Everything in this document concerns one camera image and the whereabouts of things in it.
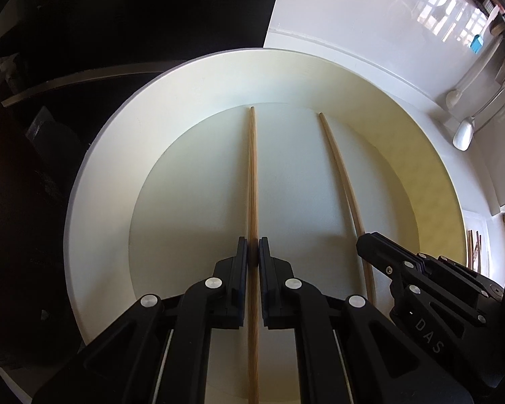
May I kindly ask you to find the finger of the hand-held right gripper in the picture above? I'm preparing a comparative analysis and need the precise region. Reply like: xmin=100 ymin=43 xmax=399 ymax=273
xmin=356 ymin=232 xmax=505 ymax=325

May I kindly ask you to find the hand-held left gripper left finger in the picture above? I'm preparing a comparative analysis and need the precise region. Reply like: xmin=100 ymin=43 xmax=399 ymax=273
xmin=33 ymin=237 xmax=250 ymax=404

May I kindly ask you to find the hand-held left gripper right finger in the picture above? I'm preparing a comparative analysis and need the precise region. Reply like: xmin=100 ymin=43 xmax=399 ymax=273
xmin=258 ymin=237 xmax=474 ymax=404

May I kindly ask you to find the wooden chopstick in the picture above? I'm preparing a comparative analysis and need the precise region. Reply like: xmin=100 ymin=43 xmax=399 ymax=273
xmin=247 ymin=106 xmax=262 ymax=404
xmin=318 ymin=112 xmax=378 ymax=307

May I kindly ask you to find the cream white bowl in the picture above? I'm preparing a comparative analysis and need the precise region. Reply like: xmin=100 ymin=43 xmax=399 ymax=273
xmin=65 ymin=46 xmax=467 ymax=404

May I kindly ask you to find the metal spatula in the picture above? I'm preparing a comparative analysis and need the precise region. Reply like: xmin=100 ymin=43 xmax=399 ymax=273
xmin=452 ymin=50 xmax=505 ymax=151

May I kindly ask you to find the white bottle brush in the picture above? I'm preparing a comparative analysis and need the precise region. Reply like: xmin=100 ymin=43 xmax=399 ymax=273
xmin=445 ymin=36 xmax=505 ymax=109

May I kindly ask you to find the blue silicone basting brush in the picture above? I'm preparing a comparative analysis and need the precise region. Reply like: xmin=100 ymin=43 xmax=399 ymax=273
xmin=470 ymin=8 xmax=501 ymax=54

